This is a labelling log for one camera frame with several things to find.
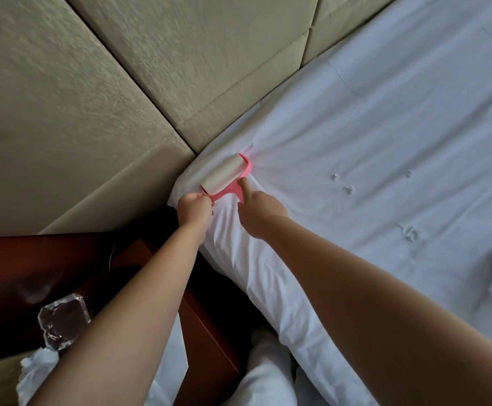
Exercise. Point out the person's left hand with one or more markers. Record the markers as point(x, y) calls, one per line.
point(195, 211)

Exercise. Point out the person's right hand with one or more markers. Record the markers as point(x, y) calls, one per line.
point(263, 214)

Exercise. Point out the pink lint roller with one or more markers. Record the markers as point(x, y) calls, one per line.
point(225, 173)

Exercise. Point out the white bed sheet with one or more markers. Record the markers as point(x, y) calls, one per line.
point(398, 114)

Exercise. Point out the person's right forearm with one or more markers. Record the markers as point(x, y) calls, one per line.
point(398, 325)

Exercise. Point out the person's left forearm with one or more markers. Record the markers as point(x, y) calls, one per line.
point(119, 334)

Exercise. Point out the beige padded headboard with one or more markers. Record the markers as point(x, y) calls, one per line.
point(102, 97)

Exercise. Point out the scattered white lint bits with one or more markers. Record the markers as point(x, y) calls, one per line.
point(410, 233)

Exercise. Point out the white papers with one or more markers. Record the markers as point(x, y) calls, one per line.
point(174, 368)

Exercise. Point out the clear glass ashtray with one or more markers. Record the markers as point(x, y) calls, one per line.
point(64, 321)

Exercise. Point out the dark wooden nightstand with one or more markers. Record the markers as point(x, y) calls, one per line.
point(26, 275)

